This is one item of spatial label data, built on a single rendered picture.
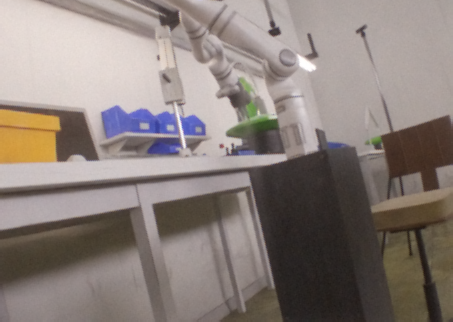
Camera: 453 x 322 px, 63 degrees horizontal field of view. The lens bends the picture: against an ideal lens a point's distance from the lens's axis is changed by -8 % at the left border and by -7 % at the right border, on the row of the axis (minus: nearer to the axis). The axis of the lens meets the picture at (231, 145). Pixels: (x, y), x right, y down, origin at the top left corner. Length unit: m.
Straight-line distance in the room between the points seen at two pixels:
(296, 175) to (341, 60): 5.49
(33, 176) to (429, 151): 1.51
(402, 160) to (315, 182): 0.87
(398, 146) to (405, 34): 4.67
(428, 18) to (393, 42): 0.63
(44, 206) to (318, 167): 0.64
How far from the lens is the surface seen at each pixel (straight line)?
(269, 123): 1.60
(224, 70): 1.43
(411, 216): 1.41
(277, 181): 1.07
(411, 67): 6.31
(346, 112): 6.35
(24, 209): 0.76
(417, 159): 1.82
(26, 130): 0.82
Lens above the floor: 0.79
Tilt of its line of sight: 7 degrees up
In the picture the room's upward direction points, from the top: 13 degrees counter-clockwise
